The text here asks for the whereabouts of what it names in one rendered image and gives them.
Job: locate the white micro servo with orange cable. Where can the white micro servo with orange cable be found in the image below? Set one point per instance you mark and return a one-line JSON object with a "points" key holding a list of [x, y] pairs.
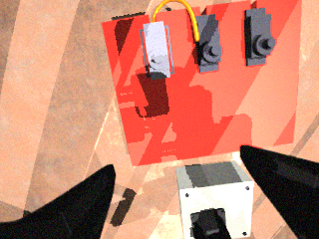
{"points": [[155, 39]]}

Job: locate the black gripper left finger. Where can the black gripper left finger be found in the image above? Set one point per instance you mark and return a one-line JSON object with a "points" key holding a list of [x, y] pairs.
{"points": [[79, 213]]}

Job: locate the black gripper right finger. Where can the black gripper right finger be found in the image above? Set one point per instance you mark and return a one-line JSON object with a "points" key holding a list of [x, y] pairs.
{"points": [[290, 183]]}

